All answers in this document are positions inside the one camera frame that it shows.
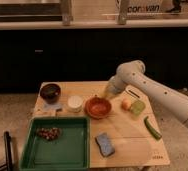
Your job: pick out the white cup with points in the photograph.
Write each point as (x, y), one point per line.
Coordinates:
(75, 103)

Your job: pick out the dark brown bowl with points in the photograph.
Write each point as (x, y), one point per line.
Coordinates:
(50, 93)

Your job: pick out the orange peach fruit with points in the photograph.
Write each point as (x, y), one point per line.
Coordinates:
(126, 104)

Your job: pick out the bunch of red grapes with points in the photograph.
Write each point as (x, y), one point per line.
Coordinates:
(48, 133)

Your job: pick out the light green sponge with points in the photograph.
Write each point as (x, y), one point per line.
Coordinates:
(137, 107)

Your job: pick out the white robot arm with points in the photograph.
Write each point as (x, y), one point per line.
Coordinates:
(132, 73)

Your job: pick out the black chair back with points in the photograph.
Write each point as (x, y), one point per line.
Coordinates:
(6, 164)

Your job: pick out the green cucumber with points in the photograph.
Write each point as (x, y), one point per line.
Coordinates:
(151, 129)

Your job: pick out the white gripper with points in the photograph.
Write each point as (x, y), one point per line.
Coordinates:
(114, 87)

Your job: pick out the green plastic tray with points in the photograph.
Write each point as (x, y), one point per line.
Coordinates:
(68, 152)

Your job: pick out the red bowl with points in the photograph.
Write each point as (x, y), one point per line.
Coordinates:
(98, 108)

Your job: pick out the blue sponge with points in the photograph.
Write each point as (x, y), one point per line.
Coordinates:
(105, 146)

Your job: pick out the black pen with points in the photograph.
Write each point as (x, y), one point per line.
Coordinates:
(134, 93)

